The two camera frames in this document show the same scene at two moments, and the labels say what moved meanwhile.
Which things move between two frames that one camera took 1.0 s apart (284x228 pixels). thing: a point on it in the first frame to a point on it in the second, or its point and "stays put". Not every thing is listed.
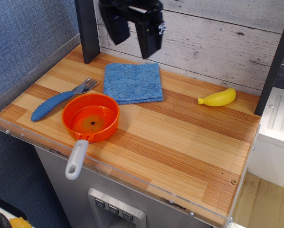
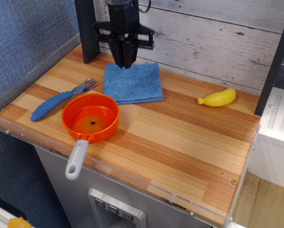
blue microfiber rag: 129,83 stays put
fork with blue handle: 82,88 stays put
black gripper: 146,14 to 124,33
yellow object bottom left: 20,223 stays put
